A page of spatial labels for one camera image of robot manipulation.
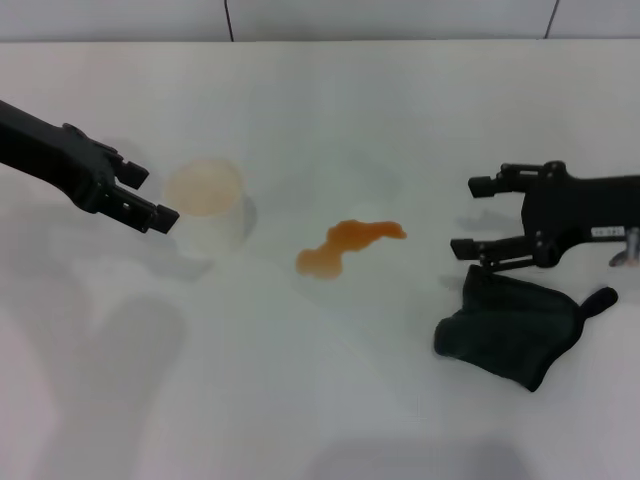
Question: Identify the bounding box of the dark blue rag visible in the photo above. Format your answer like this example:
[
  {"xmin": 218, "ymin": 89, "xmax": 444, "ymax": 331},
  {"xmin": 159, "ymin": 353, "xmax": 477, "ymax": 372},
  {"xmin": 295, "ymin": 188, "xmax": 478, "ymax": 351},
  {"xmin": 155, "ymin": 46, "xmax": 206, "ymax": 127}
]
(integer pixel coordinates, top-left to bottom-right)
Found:
[{"xmin": 432, "ymin": 264, "xmax": 620, "ymax": 394}]

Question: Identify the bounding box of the brown water stain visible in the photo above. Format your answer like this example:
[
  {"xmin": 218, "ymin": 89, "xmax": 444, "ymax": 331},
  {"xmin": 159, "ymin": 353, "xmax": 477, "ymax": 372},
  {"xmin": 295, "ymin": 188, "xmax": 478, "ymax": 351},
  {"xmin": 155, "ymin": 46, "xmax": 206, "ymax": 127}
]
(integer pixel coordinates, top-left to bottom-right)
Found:
[{"xmin": 296, "ymin": 219, "xmax": 409, "ymax": 281}]

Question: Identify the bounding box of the white paper cup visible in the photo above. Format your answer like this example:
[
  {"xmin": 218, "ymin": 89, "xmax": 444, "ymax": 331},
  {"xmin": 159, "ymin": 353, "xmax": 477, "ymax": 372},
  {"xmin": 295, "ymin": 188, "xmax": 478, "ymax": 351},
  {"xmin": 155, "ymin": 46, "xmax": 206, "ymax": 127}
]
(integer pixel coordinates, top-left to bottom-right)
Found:
[{"xmin": 163, "ymin": 158, "xmax": 259, "ymax": 259}]

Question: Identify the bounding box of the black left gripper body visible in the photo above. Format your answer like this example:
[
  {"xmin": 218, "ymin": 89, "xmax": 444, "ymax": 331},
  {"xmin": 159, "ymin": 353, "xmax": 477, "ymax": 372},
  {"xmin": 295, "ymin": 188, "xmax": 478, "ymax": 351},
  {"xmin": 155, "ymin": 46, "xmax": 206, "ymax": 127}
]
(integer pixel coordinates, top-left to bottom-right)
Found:
[{"xmin": 0, "ymin": 99, "xmax": 124, "ymax": 216}]

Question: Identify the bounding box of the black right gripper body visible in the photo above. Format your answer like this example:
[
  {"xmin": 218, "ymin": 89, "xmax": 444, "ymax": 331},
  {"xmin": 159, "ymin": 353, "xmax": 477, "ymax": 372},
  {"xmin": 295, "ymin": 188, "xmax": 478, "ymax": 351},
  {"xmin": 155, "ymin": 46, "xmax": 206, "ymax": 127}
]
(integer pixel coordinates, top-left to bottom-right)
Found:
[{"xmin": 519, "ymin": 160, "xmax": 640, "ymax": 270}]

